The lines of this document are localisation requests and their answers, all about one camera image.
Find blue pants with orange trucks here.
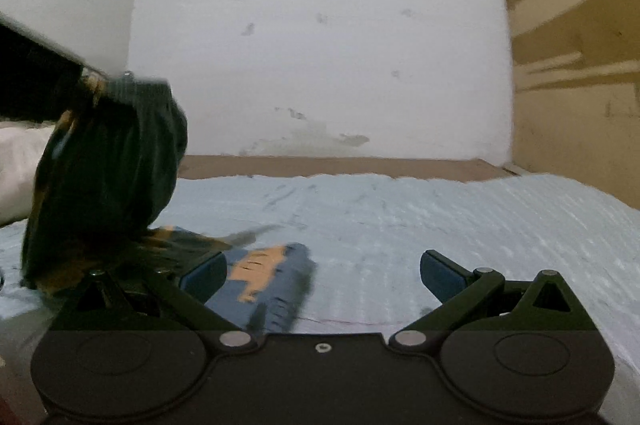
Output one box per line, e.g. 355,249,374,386
21,78,314,335

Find cream rolled quilt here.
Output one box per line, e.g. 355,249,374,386
0,120,54,226

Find light blue bedsheet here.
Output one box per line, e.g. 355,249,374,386
0,172,640,425

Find yellowish wooden wardrobe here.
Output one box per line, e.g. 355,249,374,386
506,0,639,206

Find brown wooden bed frame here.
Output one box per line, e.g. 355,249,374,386
178,155,513,182

